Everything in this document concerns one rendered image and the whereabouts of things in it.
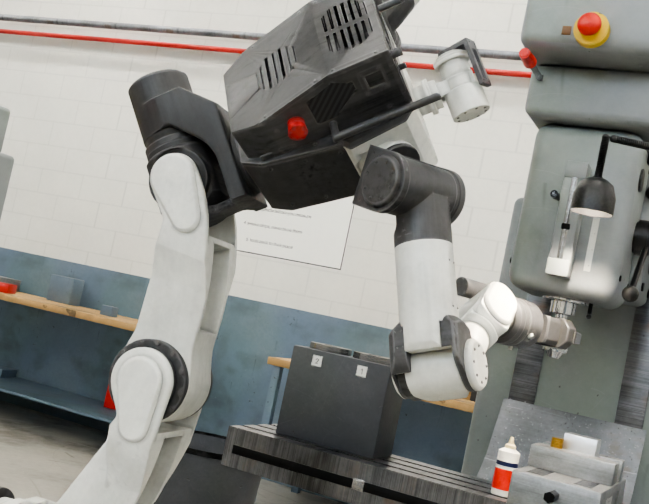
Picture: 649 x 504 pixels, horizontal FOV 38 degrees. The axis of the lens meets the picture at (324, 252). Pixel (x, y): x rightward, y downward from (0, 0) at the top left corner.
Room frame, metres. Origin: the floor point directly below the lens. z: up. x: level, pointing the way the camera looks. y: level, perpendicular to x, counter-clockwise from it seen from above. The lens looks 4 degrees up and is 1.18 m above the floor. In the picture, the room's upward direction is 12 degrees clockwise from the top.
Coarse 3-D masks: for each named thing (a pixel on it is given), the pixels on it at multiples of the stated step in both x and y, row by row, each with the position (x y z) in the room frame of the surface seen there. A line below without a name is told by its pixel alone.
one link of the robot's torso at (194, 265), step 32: (160, 160) 1.62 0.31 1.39; (192, 160) 1.62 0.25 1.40; (160, 192) 1.62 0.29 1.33; (192, 192) 1.60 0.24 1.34; (192, 224) 1.60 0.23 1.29; (224, 224) 1.75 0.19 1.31; (160, 256) 1.63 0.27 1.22; (192, 256) 1.60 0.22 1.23; (224, 256) 1.72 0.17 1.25; (160, 288) 1.64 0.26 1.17; (192, 288) 1.63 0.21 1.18; (224, 288) 1.71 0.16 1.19; (160, 320) 1.64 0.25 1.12; (192, 320) 1.62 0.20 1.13; (160, 352) 1.61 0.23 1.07; (192, 352) 1.63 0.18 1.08; (192, 384) 1.64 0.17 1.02
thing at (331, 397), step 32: (320, 352) 1.96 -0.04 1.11; (288, 384) 1.98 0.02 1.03; (320, 384) 1.95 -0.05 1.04; (352, 384) 1.93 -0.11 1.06; (384, 384) 1.90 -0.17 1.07; (288, 416) 1.98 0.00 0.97; (320, 416) 1.95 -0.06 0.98; (352, 416) 1.92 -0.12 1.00; (384, 416) 1.91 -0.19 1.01; (352, 448) 1.92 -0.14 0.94; (384, 448) 1.95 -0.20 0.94
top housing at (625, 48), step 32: (544, 0) 1.65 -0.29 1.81; (576, 0) 1.63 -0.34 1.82; (608, 0) 1.60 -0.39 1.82; (640, 0) 1.58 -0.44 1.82; (544, 32) 1.65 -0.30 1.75; (640, 32) 1.58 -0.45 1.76; (544, 64) 1.75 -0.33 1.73; (576, 64) 1.71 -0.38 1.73; (608, 64) 1.67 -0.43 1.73; (640, 64) 1.64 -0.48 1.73
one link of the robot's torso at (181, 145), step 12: (168, 144) 1.65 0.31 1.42; (180, 144) 1.64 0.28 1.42; (192, 144) 1.65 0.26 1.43; (204, 144) 1.66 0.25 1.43; (156, 156) 1.65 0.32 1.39; (192, 156) 1.64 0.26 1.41; (204, 156) 1.65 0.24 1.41; (204, 168) 1.63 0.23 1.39; (216, 168) 1.68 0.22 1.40; (204, 180) 1.63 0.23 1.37; (216, 180) 1.65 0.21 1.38; (216, 192) 1.65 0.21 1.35
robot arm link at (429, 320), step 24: (432, 240) 1.41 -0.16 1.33; (408, 264) 1.42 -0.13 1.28; (432, 264) 1.40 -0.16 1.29; (408, 288) 1.41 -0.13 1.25; (432, 288) 1.40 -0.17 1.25; (456, 288) 1.43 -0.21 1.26; (408, 312) 1.40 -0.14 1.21; (432, 312) 1.39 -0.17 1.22; (456, 312) 1.42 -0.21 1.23; (408, 336) 1.40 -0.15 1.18; (432, 336) 1.38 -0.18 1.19; (456, 336) 1.38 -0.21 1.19; (408, 360) 1.41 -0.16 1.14; (456, 360) 1.37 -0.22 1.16; (480, 360) 1.42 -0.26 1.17; (480, 384) 1.40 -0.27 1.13
